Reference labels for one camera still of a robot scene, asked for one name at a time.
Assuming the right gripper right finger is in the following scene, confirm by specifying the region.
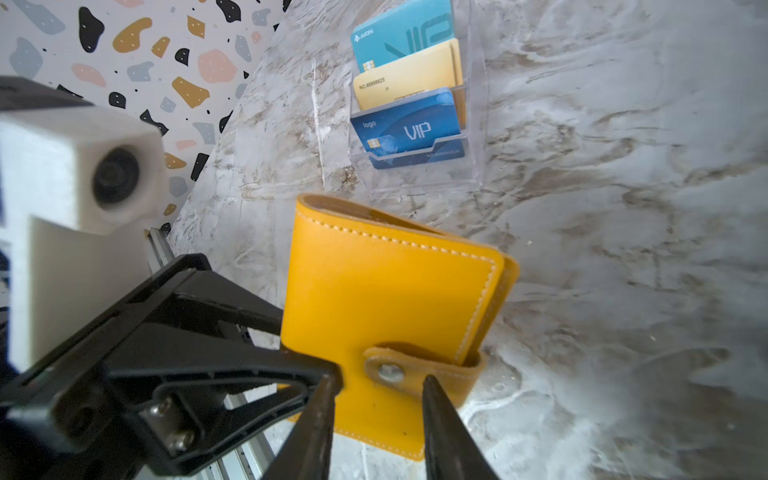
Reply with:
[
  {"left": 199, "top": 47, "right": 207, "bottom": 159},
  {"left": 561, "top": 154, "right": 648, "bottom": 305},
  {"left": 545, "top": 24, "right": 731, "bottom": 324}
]
[{"left": 422, "top": 375, "right": 498, "bottom": 480}]

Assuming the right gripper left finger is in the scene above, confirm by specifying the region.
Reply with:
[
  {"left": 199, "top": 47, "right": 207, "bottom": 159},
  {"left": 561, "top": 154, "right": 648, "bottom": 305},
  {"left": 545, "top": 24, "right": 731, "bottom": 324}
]
[{"left": 262, "top": 376, "right": 341, "bottom": 480}]

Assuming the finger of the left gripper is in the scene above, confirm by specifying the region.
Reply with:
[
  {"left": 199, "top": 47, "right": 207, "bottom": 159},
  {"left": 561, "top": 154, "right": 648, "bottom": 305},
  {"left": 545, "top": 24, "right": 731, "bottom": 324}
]
[{"left": 1, "top": 254, "right": 342, "bottom": 477}]

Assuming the yellow leather card holder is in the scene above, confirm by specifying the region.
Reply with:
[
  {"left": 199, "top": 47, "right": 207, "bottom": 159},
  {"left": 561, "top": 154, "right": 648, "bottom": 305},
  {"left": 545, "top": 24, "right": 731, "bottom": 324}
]
[{"left": 280, "top": 194, "right": 519, "bottom": 461}]

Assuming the blue VIP card in stand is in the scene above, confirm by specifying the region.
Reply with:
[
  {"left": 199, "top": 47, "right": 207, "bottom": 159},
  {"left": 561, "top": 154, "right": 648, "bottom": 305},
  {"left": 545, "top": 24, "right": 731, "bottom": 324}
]
[{"left": 351, "top": 88, "right": 465, "bottom": 170}]

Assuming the gold card in stand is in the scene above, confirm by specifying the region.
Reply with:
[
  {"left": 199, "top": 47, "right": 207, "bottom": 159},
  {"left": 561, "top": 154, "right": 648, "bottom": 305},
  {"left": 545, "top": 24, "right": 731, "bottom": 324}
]
[{"left": 352, "top": 38, "right": 464, "bottom": 111}]

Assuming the teal VIP card in stand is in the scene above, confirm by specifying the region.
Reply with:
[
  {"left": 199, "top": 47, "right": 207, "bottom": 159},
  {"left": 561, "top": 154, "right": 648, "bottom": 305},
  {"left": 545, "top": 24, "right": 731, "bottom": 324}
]
[{"left": 350, "top": 0, "right": 455, "bottom": 73}]

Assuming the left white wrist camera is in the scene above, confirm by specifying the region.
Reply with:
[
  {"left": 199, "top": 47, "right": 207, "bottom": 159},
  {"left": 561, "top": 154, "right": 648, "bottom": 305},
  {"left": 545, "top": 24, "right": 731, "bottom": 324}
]
[{"left": 1, "top": 106, "right": 168, "bottom": 371}]

